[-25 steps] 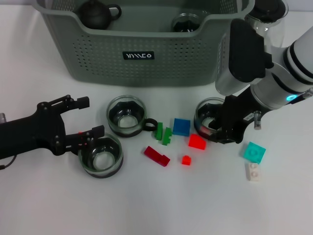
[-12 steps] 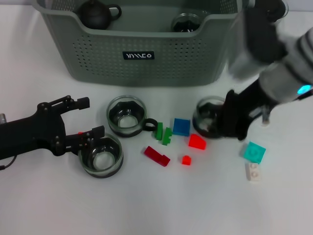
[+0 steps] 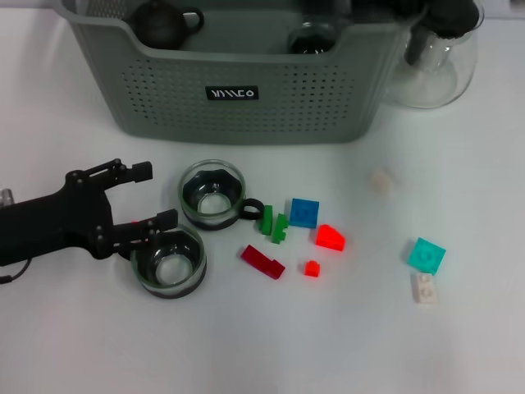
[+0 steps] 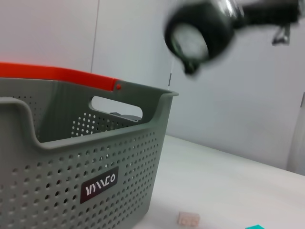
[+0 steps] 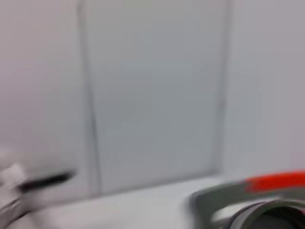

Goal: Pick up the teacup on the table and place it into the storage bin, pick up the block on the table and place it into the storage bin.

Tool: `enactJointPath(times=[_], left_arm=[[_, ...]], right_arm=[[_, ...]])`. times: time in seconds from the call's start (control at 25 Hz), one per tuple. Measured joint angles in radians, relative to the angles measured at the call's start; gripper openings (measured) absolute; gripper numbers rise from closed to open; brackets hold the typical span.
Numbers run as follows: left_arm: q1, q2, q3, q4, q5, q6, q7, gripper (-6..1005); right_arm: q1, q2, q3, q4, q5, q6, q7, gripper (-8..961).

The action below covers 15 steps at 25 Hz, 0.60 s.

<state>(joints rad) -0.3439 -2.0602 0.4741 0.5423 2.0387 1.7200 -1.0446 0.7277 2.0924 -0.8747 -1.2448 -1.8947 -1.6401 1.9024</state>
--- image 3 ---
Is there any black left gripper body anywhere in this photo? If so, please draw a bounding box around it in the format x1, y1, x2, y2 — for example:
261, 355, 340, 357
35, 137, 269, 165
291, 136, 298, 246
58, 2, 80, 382
0, 169, 115, 267

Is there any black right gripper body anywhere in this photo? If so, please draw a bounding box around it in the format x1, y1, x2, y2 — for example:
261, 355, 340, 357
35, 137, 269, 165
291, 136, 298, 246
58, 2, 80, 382
354, 0, 436, 21

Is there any glass teacup black holder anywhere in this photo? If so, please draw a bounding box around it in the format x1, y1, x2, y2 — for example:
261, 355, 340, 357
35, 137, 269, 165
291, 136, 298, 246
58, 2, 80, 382
286, 20, 342, 55
177, 158, 264, 233
130, 227, 206, 302

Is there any dark red long brick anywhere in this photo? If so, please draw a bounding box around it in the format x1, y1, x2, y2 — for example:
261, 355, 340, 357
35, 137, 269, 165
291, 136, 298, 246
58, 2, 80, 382
240, 245, 286, 282

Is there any green toy brick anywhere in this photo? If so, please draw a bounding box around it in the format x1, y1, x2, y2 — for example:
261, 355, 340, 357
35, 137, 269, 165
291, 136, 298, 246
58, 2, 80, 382
258, 204, 275, 236
270, 213, 290, 245

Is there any small white toy brick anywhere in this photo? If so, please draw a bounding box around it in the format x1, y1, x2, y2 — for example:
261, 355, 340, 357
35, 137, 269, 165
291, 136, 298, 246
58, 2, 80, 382
370, 166, 397, 194

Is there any glass carafe black lid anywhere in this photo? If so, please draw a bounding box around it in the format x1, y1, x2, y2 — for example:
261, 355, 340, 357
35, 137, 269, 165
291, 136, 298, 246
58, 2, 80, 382
383, 0, 485, 110

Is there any grey-green perforated plastic basket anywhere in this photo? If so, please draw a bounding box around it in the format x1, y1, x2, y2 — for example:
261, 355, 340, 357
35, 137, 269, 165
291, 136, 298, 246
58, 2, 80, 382
60, 0, 427, 147

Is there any blue square toy plate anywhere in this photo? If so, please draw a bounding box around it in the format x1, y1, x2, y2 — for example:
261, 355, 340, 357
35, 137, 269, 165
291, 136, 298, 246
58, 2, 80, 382
289, 198, 321, 230

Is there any dark brown clay teapot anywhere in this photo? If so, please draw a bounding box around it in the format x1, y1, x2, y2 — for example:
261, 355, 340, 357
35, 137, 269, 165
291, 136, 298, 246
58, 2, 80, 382
130, 0, 205, 51

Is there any red sloped toy brick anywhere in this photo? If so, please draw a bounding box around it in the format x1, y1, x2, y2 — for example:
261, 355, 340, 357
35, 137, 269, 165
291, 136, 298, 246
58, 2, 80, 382
315, 223, 347, 252

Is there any teal square toy plate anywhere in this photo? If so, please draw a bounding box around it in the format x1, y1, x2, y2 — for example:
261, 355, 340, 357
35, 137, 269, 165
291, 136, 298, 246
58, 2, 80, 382
407, 236, 447, 276

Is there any white flat toy plate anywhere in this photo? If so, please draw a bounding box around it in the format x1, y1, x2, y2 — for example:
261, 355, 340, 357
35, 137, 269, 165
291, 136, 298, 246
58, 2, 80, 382
411, 273, 439, 305

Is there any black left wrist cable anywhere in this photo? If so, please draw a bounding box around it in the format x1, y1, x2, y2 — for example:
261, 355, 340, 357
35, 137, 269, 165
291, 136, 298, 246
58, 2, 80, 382
0, 259, 32, 286

